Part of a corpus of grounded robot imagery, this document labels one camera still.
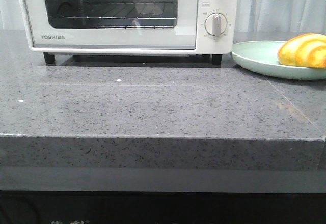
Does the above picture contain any lower white timer knob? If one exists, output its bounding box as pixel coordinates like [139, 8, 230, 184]
[205, 13, 227, 36]

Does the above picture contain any white glass oven door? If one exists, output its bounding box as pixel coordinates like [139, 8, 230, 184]
[21, 0, 198, 50]

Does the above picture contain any metal wire oven rack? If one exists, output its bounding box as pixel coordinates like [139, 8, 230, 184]
[48, 2, 178, 29]

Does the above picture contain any white Toshiba toaster oven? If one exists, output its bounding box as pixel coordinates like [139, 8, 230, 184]
[19, 0, 238, 65]

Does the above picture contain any golden striped croissant bread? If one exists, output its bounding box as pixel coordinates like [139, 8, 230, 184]
[277, 33, 325, 69]

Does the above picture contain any light green ceramic plate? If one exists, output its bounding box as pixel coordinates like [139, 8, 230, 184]
[231, 40, 325, 80]

